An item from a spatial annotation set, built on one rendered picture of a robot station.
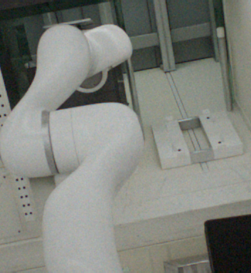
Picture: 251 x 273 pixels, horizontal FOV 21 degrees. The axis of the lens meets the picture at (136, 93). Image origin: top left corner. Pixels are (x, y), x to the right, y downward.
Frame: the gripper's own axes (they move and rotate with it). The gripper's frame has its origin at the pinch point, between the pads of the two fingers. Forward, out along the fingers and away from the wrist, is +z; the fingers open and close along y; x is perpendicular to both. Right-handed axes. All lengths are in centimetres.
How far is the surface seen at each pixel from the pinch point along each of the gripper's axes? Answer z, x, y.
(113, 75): -15.4, -7.4, 7.0
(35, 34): 54, -14, -8
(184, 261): -42, -45, 12
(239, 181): -32, -34, 30
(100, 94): -16.2, -11.4, 3.0
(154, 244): -37, -42, 7
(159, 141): -8.9, -31.1, 16.7
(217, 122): -6.5, -31.0, 33.7
